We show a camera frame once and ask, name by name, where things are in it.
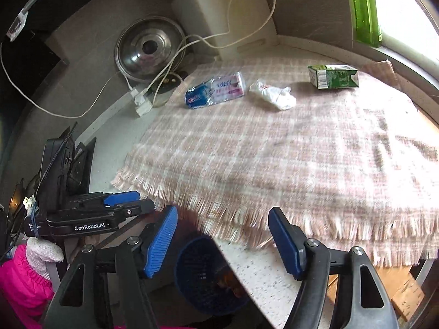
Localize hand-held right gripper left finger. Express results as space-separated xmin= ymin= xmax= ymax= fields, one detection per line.
xmin=43 ymin=205 xmax=179 ymax=329

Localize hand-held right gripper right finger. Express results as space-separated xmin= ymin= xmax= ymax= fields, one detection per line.
xmin=268 ymin=206 xmax=400 ymax=329

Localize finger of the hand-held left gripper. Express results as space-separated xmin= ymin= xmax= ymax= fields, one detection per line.
xmin=65 ymin=191 xmax=141 ymax=211
xmin=103 ymin=199 xmax=156 ymax=218

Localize blue mesh bin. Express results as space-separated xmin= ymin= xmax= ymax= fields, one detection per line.
xmin=175 ymin=236 xmax=251 ymax=316

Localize person's left forearm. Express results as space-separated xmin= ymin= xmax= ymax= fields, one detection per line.
xmin=0 ymin=236 xmax=69 ymax=329

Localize white plugs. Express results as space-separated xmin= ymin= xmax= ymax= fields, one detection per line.
xmin=128 ymin=87 xmax=153 ymax=117

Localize pink plaid fringed cloth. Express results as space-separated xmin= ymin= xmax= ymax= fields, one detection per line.
xmin=111 ymin=56 xmax=439 ymax=268

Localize black socket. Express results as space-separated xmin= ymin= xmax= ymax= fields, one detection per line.
xmin=156 ymin=70 xmax=189 ymax=93

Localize blue white plastic wrapper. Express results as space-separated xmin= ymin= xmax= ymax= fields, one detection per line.
xmin=185 ymin=71 xmax=247 ymax=109

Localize crumpled white tissue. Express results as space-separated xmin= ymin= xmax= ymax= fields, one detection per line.
xmin=249 ymin=80 xmax=297 ymax=111

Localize steel pot lid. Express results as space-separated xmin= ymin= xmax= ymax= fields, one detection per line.
xmin=114 ymin=16 xmax=186 ymax=83

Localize black glass panel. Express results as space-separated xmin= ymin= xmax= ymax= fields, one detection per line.
xmin=0 ymin=31 xmax=69 ymax=117

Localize green milk carton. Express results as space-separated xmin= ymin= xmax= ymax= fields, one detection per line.
xmin=308 ymin=64 xmax=360 ymax=90

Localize white clip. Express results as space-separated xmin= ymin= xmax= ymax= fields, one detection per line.
xmin=7 ymin=10 xmax=28 ymax=40

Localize white cutting board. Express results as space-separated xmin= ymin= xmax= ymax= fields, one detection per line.
xmin=171 ymin=0 xmax=280 ymax=50

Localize green dish soap bottle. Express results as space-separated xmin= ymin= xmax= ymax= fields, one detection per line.
xmin=345 ymin=0 xmax=384 ymax=48

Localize thin white cable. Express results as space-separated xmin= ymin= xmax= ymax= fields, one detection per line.
xmin=0 ymin=39 xmax=134 ymax=119

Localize white power cable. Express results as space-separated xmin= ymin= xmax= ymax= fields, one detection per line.
xmin=137 ymin=0 xmax=277 ymax=100
xmin=151 ymin=0 xmax=241 ymax=107

